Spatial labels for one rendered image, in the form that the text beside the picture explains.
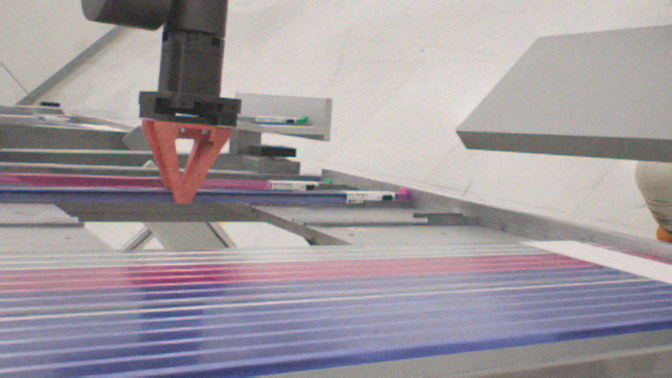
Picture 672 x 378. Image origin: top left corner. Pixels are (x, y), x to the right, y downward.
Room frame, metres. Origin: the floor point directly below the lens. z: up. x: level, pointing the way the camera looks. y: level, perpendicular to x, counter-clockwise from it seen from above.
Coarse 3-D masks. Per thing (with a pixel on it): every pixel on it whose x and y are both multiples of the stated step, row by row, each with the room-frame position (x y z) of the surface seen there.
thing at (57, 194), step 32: (0, 192) 0.64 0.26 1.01; (32, 192) 0.65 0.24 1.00; (64, 192) 0.65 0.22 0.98; (96, 192) 0.66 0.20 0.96; (128, 192) 0.67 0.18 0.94; (160, 192) 0.68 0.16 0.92; (224, 192) 0.70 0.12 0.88; (256, 192) 0.70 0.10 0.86; (288, 192) 0.71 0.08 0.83; (320, 192) 0.72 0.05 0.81
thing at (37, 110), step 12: (0, 108) 1.02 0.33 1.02; (12, 108) 1.02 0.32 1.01; (24, 108) 1.03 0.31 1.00; (36, 108) 1.03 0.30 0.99; (48, 108) 1.03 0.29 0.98; (60, 108) 1.04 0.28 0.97; (72, 108) 1.04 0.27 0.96; (84, 108) 1.05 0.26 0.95; (240, 120) 1.11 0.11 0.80; (252, 120) 1.11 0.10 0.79; (300, 120) 1.14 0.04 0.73
